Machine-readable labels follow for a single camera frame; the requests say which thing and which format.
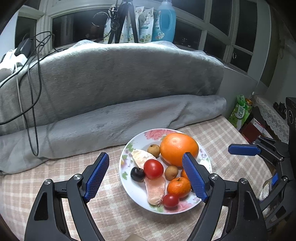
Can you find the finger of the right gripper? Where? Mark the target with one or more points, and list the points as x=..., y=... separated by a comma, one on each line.
x=281, y=200
x=267, y=148

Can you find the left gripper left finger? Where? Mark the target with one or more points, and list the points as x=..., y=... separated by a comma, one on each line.
x=47, y=218

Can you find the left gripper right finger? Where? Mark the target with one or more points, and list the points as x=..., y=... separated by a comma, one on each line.
x=244, y=220

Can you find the small red cherry tomato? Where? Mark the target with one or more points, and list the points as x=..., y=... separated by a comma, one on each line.
x=170, y=201

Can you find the mandarin orange with stem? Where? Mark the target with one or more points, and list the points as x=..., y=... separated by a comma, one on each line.
x=184, y=175

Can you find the peeled pomelo segment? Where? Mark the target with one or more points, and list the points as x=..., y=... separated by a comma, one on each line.
x=155, y=188

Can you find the dark plum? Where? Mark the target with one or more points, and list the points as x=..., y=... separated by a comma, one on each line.
x=137, y=174

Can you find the large red tomato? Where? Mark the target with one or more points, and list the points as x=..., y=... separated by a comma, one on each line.
x=153, y=169

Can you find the right hand in white glove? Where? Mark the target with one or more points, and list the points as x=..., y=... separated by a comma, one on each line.
x=264, y=194

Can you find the green snack packet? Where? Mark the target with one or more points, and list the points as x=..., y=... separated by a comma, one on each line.
x=241, y=112

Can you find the pink plaid tablecloth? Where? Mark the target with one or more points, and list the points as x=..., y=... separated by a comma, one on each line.
x=114, y=212

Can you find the large orange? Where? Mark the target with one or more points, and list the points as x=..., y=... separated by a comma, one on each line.
x=175, y=145

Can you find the floral white plate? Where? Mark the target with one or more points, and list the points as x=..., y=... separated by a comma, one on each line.
x=137, y=190

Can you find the grey fleece blanket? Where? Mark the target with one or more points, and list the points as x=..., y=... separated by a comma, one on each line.
x=92, y=96

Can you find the blue detergent bottle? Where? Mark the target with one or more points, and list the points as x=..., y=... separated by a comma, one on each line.
x=164, y=23

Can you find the black power adapter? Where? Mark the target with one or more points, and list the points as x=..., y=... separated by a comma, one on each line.
x=24, y=47

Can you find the white refill pouch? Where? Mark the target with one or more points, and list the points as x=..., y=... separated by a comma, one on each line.
x=146, y=24

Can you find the black tripod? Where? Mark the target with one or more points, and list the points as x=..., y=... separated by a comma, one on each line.
x=118, y=16

